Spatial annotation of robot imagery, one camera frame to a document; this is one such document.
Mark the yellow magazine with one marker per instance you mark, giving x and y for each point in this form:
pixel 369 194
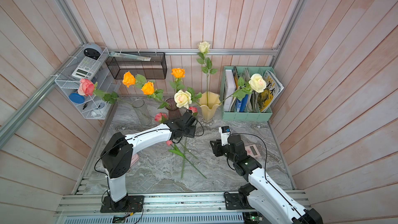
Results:
pixel 273 88

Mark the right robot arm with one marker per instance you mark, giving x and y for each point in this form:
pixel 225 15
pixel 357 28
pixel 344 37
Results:
pixel 261 192

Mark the paper strip on basket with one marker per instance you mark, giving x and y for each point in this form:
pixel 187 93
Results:
pixel 129 56

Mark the pink rose bud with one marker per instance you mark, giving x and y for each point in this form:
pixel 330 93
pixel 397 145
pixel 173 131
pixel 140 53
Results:
pixel 181 150

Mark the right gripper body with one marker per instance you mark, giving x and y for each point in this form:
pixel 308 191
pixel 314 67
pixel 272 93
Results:
pixel 222 150

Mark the white book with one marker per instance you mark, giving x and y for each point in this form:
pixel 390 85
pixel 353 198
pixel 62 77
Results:
pixel 229 89

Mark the cream rose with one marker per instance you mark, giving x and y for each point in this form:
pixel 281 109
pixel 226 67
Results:
pixel 184 99
pixel 206 65
pixel 255 83

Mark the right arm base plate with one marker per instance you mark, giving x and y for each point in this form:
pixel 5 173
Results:
pixel 236 201

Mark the round grey alarm clock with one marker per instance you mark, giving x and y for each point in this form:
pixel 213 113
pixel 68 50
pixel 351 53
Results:
pixel 92 51

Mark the blue lid jar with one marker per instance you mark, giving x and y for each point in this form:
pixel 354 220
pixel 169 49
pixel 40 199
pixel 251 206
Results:
pixel 77 98

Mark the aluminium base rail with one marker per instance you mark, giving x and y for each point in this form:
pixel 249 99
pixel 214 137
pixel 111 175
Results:
pixel 178 208

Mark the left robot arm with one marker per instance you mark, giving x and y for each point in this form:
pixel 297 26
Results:
pixel 117 155

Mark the purple glass vase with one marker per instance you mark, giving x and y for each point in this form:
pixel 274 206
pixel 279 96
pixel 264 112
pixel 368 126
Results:
pixel 173 110

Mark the clear glass vase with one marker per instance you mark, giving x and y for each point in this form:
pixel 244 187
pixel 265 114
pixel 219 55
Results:
pixel 142 112

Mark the yellow ruffled vase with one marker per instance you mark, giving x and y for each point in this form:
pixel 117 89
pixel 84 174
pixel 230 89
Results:
pixel 209 102

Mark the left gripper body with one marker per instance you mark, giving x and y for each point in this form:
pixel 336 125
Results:
pixel 189 132

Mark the black wire basket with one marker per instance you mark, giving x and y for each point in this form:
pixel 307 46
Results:
pixel 154 69

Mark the orange rose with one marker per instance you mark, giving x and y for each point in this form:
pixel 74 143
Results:
pixel 137 81
pixel 151 92
pixel 177 81

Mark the blue folder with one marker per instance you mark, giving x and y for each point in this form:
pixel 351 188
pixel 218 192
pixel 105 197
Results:
pixel 241 104

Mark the white wire shelf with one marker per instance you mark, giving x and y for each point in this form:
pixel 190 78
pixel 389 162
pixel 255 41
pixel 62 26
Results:
pixel 68 84

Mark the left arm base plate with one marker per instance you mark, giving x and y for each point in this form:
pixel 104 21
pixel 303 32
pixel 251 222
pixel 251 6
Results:
pixel 126 204

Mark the pink case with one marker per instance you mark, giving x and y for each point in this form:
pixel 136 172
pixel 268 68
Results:
pixel 134 159

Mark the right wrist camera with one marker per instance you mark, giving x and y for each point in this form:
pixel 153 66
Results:
pixel 225 132

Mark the pink rose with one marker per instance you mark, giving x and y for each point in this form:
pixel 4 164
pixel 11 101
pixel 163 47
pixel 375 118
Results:
pixel 88 88
pixel 193 109
pixel 161 118

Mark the mint green file organizer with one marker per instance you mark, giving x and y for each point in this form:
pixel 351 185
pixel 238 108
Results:
pixel 244 116

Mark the white desk calculator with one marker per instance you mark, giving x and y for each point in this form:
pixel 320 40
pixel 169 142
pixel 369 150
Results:
pixel 86 69

